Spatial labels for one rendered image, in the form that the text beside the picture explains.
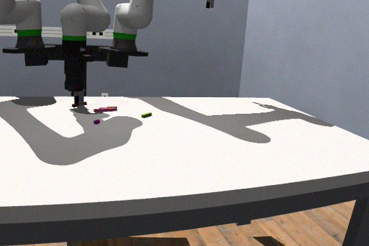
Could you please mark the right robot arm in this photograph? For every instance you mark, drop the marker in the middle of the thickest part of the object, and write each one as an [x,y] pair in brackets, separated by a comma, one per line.
[76,20]

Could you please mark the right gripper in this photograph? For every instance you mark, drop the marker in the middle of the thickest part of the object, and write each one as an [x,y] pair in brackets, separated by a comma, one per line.
[75,56]

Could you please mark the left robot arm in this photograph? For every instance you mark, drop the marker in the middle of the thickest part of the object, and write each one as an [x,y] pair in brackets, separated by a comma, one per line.
[136,14]

